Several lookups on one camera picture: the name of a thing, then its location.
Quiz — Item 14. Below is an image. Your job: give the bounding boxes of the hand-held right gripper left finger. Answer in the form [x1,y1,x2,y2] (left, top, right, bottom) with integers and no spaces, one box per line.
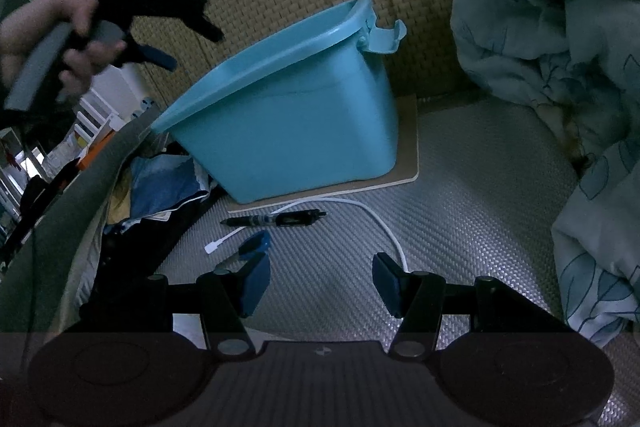
[80,252,273,355]

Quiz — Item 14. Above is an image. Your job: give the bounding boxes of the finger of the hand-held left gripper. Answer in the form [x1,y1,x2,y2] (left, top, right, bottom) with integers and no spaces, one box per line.
[191,13,225,44]
[114,34,179,70]

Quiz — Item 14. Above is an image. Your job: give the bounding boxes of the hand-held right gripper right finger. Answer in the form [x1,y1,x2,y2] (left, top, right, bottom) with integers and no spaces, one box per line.
[372,252,576,355]

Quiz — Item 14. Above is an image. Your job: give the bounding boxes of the blue handled small tool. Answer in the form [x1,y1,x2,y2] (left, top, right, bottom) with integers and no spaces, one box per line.
[215,230,273,273]

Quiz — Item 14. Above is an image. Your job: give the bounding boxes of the teal plastic bin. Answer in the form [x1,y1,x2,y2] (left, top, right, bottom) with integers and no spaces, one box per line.
[150,0,407,204]

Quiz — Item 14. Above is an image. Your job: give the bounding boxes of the person's left hand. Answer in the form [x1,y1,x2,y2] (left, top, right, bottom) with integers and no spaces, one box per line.
[0,0,127,96]

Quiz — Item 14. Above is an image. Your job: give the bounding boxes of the black pen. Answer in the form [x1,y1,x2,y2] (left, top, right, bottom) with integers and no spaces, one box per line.
[220,208,329,229]

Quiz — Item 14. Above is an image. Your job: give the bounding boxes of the white rack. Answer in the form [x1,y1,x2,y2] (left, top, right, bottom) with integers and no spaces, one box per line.
[74,67,162,145]

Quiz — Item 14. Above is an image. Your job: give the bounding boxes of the silver woven mat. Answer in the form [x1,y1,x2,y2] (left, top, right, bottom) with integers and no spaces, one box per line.
[150,97,640,427]

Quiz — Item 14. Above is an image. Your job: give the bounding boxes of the blue patterned cloth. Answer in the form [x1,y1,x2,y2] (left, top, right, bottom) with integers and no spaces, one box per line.
[106,154,212,229]

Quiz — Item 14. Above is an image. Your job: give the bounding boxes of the grey padded bed edge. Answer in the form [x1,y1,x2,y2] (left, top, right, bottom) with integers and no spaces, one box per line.
[0,107,162,334]

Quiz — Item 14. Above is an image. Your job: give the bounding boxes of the pale green leaf-print blanket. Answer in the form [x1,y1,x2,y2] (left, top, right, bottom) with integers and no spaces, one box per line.
[449,0,640,349]

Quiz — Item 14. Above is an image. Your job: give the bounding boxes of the white charging cable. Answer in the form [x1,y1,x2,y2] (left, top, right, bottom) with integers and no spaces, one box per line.
[204,198,412,274]

